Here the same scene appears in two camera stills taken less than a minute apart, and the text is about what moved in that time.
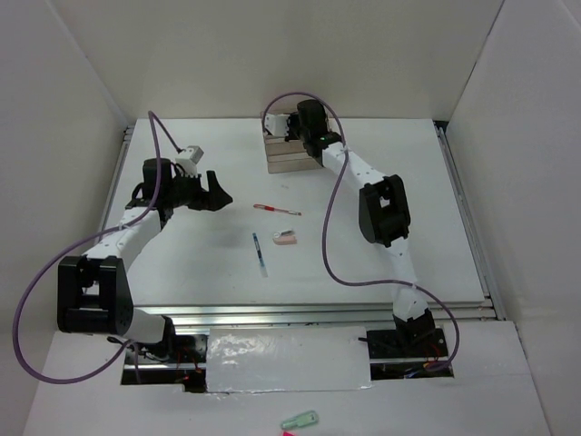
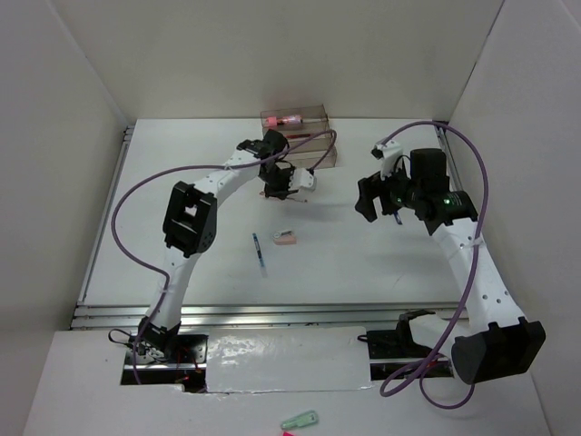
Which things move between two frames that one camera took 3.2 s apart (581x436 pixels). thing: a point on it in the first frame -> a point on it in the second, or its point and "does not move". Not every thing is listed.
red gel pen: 279,210 -> 283,199
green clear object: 308,418 does not move
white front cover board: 291,359 does not move
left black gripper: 212,200 -> 281,192
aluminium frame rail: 332,314 does not move
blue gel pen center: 260,255 does not move
